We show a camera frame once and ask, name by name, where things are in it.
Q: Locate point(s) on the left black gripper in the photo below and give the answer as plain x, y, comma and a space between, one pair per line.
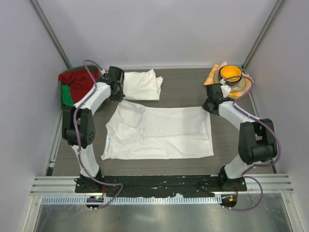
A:
118, 98

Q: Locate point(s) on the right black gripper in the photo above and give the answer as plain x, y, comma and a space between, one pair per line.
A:
205, 106

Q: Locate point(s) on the white t-shirt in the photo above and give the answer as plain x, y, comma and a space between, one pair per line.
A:
142, 86
137, 132

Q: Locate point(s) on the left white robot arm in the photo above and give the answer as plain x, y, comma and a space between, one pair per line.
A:
78, 129

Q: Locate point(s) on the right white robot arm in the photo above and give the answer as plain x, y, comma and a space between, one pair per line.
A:
258, 142

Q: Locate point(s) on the orange bowl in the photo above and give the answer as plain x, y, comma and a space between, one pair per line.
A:
230, 73

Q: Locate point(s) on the beige ceramic plate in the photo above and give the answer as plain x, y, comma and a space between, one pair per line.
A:
238, 88

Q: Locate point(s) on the folded white t-shirt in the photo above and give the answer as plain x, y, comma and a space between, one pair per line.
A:
142, 86

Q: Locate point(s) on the red t-shirt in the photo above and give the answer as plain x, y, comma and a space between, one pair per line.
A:
80, 83

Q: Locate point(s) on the orange checked cloth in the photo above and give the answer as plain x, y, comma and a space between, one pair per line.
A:
209, 79

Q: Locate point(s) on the green t-shirt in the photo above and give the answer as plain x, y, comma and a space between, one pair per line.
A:
66, 96

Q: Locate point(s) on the grey plastic bin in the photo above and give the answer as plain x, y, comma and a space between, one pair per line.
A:
60, 96

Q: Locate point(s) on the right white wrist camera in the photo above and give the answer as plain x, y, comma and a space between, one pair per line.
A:
226, 89

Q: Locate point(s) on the aluminium frame rail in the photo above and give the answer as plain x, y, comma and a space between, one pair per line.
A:
62, 185

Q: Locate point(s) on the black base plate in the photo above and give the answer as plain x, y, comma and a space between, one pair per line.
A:
160, 186

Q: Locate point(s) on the white slotted cable duct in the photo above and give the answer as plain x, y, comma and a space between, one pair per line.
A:
100, 200

